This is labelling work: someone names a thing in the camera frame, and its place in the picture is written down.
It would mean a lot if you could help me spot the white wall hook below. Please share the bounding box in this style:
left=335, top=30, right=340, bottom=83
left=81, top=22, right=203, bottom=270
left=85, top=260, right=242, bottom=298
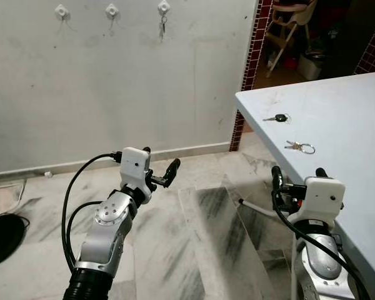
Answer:
left=157, top=1, right=172, bottom=17
left=104, top=3, right=121, bottom=29
left=54, top=4, right=71, bottom=29

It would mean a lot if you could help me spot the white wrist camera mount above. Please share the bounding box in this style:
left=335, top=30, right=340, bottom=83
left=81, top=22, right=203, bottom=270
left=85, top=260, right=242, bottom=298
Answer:
left=119, top=147, right=153, bottom=204
left=303, top=177, right=346, bottom=226

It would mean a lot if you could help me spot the wooden high chair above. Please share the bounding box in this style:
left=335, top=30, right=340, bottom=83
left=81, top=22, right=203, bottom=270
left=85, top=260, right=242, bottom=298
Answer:
left=266, top=0, right=319, bottom=79

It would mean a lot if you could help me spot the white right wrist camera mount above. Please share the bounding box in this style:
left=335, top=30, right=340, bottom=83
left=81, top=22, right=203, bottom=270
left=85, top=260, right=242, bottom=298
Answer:
left=303, top=177, right=346, bottom=226

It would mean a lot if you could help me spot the long black left arm cable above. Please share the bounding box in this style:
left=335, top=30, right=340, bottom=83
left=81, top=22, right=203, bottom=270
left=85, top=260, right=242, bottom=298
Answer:
left=62, top=151, right=123, bottom=266

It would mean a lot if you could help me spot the short black left arm cable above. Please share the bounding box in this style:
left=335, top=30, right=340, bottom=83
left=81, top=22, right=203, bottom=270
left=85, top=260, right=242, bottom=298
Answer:
left=66, top=200, right=106, bottom=269

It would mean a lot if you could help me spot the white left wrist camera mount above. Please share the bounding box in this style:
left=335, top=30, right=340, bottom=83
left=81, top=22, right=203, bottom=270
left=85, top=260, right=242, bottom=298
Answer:
left=119, top=147, right=153, bottom=204

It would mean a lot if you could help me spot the white table leg brace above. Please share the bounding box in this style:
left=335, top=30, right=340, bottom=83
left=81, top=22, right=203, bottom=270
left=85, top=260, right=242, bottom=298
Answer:
left=239, top=198, right=282, bottom=219

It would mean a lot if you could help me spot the key with black head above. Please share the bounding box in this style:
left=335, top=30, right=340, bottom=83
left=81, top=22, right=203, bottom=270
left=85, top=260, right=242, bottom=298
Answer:
left=263, top=114, right=288, bottom=123

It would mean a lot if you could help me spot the key bunch with metal ring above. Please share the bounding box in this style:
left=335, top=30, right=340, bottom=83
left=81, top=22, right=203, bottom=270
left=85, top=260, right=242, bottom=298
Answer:
left=285, top=141, right=316, bottom=155

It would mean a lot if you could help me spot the white plastic table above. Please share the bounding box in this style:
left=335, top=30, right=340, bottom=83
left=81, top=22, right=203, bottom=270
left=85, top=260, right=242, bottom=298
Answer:
left=235, top=71, right=375, bottom=300

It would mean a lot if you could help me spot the round black floor object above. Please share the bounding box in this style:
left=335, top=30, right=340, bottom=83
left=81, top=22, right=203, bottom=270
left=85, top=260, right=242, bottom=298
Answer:
left=0, top=213, right=28, bottom=269

